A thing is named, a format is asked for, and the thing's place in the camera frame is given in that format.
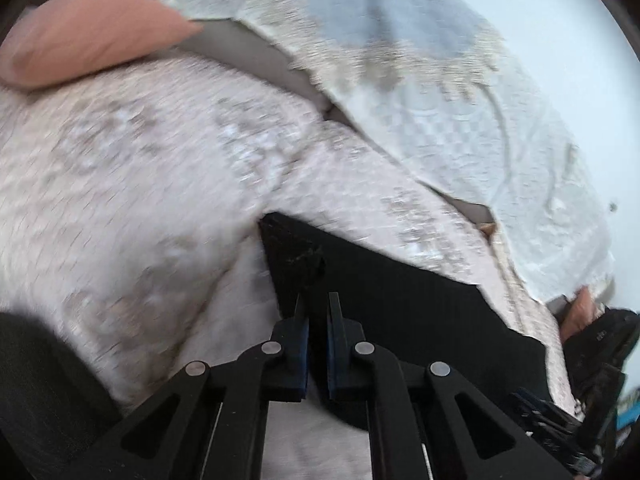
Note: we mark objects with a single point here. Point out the blue-grey lace-trimmed pillow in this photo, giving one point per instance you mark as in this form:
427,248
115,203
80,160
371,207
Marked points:
400,20

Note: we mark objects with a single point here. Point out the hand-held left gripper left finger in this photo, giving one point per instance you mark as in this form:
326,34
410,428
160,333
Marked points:
300,362

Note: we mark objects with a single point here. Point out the pink quilted floral bedspread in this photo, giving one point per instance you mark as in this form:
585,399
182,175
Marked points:
125,185

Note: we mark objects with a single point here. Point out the black pants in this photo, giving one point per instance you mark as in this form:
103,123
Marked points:
400,300

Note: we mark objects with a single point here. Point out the dark cloth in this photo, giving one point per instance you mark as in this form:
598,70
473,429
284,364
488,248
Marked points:
40,390

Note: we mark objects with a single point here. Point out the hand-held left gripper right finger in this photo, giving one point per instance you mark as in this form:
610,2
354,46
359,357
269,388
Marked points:
334,366

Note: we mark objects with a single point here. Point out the white lace bed cover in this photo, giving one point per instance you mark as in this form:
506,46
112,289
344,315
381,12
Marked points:
475,150

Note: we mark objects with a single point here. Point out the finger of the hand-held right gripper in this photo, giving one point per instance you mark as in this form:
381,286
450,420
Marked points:
542,405
565,447

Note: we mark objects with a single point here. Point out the small pink pillow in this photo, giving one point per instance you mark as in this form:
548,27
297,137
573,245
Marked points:
580,312

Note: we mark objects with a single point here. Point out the large pink pillow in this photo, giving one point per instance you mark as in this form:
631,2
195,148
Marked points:
90,40

